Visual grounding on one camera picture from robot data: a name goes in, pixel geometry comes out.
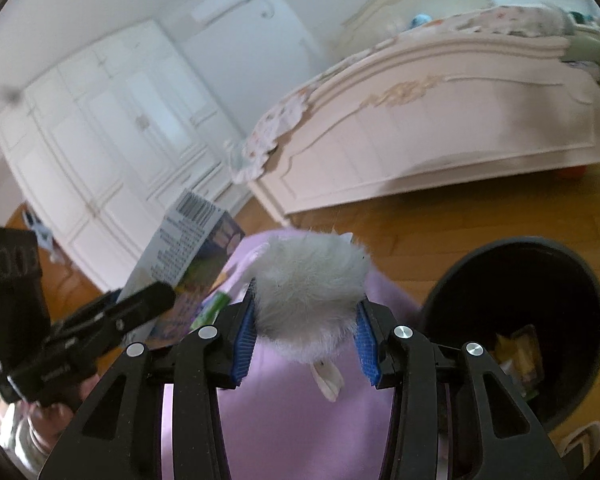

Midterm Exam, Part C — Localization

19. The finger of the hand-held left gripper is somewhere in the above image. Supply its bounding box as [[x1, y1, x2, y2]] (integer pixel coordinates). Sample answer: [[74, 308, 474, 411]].
[[111, 281, 177, 333]]

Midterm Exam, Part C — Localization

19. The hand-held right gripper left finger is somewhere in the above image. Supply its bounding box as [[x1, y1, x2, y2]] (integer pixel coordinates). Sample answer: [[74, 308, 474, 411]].
[[37, 280, 259, 480]]

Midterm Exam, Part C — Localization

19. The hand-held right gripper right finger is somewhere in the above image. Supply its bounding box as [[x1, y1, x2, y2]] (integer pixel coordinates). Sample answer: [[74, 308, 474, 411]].
[[355, 300, 571, 480]]

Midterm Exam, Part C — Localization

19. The blue and white cardboard box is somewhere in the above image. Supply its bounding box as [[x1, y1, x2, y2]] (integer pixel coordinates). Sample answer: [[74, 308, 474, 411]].
[[117, 189, 247, 348]]

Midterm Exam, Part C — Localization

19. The white fluffy pompom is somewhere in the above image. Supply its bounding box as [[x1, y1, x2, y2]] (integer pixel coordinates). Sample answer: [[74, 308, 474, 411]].
[[252, 229, 373, 403]]

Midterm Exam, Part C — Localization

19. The yellow packet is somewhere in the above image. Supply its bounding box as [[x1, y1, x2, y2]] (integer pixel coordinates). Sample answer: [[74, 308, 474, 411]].
[[495, 325, 546, 401]]

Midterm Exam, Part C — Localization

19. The black trash bin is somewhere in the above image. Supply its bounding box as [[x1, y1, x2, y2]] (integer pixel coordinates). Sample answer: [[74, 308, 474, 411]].
[[419, 237, 600, 433]]

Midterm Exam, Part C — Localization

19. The person's left forearm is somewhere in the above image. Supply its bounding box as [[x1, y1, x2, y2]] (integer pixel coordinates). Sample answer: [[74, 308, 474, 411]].
[[0, 410, 52, 472]]

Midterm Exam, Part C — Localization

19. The person's left hand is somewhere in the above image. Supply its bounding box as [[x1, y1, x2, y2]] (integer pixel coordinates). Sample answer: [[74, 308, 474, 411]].
[[27, 374, 99, 456]]

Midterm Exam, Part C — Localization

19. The green snack packet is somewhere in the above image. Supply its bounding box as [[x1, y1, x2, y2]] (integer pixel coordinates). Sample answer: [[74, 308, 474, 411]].
[[190, 292, 231, 332]]

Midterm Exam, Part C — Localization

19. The purple tablecloth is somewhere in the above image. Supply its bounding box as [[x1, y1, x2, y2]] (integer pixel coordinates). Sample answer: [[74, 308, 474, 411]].
[[160, 227, 453, 480]]

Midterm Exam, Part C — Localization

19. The white wardrobe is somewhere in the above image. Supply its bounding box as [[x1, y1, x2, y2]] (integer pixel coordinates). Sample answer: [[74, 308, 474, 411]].
[[0, 19, 251, 291]]

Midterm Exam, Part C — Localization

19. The cream wooden bed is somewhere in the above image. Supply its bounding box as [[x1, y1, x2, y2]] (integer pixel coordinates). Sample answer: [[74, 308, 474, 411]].
[[247, 0, 600, 228]]

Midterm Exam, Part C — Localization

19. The white air conditioner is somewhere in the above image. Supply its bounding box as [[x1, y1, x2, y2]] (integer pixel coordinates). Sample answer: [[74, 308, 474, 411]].
[[190, 0, 261, 23]]

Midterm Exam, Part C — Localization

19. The green cushion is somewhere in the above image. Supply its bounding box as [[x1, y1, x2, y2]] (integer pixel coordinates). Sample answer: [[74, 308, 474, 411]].
[[565, 35, 600, 86]]

